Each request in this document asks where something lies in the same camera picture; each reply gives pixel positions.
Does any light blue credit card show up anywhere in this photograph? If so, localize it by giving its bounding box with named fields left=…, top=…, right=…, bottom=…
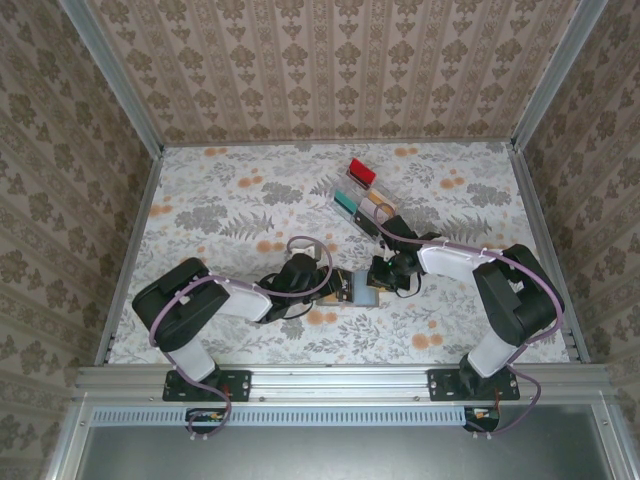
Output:
left=351, top=271, right=380, bottom=307

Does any clear acrylic card organizer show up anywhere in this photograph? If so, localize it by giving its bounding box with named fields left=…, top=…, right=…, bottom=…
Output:
left=329, top=158, right=402, bottom=242

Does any beige card stack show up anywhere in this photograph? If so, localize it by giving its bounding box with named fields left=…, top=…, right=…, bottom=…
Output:
left=367, top=188, right=399, bottom=214

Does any teal card stack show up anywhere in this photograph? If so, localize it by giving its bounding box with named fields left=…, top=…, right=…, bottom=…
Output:
left=333, top=188, right=359, bottom=214

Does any red card stack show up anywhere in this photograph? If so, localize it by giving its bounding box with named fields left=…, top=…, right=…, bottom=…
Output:
left=348, top=158, right=378, bottom=190

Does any floral patterned table covering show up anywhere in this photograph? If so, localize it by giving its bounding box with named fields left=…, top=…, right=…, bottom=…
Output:
left=107, top=142, right=574, bottom=366

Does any grey sheet metal panel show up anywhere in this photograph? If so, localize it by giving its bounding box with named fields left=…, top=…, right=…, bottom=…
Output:
left=74, top=424, right=616, bottom=480

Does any black connector board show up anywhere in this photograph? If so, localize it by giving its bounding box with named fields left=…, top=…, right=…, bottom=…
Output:
left=185, top=407, right=226, bottom=435

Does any long aluminium base rail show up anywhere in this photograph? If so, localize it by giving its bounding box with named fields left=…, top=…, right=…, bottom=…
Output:
left=74, top=363, right=609, bottom=404

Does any white slotted cable duct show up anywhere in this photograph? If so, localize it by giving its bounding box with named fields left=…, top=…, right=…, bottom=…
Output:
left=92, top=404, right=501, bottom=428

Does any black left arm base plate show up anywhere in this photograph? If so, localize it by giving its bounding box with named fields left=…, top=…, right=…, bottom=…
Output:
left=162, top=368, right=252, bottom=403

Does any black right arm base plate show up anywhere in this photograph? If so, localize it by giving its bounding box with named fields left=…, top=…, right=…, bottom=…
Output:
left=427, top=368, right=521, bottom=403

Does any thin aluminium table end rail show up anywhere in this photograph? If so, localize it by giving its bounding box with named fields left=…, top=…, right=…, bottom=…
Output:
left=160, top=137, right=516, bottom=149

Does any aluminium table side rail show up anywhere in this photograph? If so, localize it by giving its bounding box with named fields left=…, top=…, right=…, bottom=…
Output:
left=505, top=143, right=592, bottom=365
left=94, top=147, right=166, bottom=366

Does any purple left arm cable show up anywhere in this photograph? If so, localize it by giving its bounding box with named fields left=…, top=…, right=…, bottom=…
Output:
left=150, top=235, right=335, bottom=444

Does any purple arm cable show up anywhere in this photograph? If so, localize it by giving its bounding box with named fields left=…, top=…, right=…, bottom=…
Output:
left=150, top=235, right=335, bottom=444
left=373, top=202, right=566, bottom=442

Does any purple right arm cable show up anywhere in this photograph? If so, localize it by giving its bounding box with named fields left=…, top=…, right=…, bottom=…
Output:
left=373, top=202, right=566, bottom=442

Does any aluminium corner post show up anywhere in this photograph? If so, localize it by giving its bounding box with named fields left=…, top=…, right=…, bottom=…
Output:
left=508, top=0, right=611, bottom=151
left=55, top=0, right=166, bottom=154

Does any aluminium frame bar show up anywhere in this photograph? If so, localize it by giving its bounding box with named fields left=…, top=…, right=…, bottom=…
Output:
left=45, top=394, right=96, bottom=480
left=591, top=399, right=625, bottom=480

